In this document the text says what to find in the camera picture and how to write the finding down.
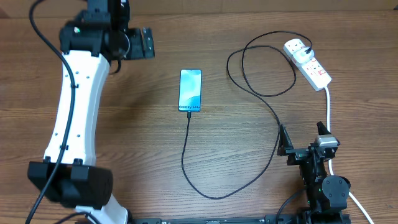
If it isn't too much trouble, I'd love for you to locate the Samsung Galaxy smartphone blue screen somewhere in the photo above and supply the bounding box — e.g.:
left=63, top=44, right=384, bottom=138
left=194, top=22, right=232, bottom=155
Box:
left=178, top=69, right=202, bottom=112

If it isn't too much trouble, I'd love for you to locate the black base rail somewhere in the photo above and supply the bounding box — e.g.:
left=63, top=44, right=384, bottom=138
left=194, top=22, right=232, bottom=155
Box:
left=74, top=213, right=352, bottom=224

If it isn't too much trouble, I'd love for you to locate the black USB charging cable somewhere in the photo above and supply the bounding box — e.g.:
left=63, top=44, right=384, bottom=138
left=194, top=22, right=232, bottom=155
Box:
left=181, top=30, right=313, bottom=200

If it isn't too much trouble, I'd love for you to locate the white charger plug adapter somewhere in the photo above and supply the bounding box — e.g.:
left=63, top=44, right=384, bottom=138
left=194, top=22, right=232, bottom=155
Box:
left=292, top=47, right=315, bottom=65

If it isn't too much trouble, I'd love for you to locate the white power strip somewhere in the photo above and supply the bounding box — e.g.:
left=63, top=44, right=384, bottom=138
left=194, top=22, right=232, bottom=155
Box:
left=284, top=39, right=331, bottom=91

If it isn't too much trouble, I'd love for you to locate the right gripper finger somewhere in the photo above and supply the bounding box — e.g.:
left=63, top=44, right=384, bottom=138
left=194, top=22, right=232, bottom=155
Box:
left=277, top=124, right=294, bottom=156
left=317, top=121, right=331, bottom=136

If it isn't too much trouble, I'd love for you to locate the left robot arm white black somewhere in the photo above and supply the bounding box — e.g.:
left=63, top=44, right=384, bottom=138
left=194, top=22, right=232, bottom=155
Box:
left=27, top=0, right=155, bottom=223

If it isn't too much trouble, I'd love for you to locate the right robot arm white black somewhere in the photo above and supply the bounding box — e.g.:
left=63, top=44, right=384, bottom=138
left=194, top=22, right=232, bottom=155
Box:
left=275, top=121, right=351, bottom=224

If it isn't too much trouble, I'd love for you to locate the white power strip cord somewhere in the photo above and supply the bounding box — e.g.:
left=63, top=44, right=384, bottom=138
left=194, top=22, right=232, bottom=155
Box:
left=323, top=86, right=376, bottom=224

